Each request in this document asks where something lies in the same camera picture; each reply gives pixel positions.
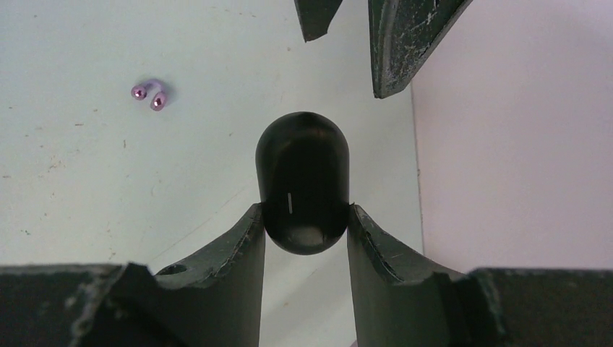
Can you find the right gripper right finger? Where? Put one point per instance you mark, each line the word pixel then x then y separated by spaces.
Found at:
pixel 402 298

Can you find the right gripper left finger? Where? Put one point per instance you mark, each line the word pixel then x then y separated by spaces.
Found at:
pixel 213 297

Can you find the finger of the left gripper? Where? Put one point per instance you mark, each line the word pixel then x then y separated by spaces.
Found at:
pixel 402 35
pixel 315 17

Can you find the purple earbud centre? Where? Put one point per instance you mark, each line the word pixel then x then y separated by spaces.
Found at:
pixel 156 88

